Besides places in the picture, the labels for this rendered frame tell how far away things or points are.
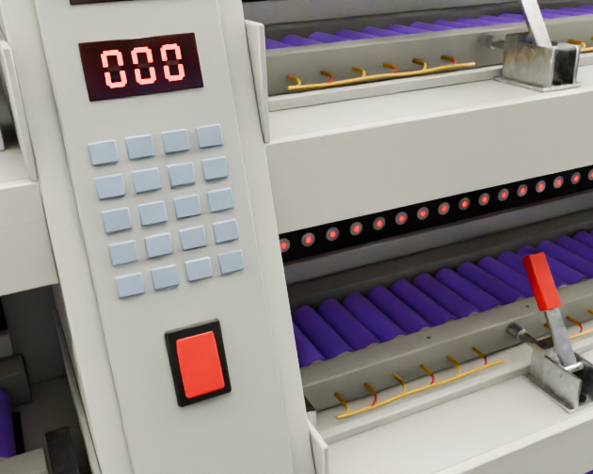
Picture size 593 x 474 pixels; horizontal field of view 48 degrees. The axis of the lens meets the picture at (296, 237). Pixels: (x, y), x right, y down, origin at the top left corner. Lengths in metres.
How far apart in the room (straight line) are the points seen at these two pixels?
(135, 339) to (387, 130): 0.15
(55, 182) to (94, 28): 0.06
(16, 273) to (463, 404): 0.27
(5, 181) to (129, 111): 0.05
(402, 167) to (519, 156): 0.07
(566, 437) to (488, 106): 0.20
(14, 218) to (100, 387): 0.08
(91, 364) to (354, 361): 0.18
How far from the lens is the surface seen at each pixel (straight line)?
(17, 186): 0.27
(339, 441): 0.40
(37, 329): 0.49
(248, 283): 0.29
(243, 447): 0.31
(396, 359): 0.42
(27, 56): 0.28
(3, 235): 0.28
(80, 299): 0.28
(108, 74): 0.27
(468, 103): 0.36
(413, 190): 0.34
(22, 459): 0.38
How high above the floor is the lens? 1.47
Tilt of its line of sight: 10 degrees down
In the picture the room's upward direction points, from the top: 9 degrees counter-clockwise
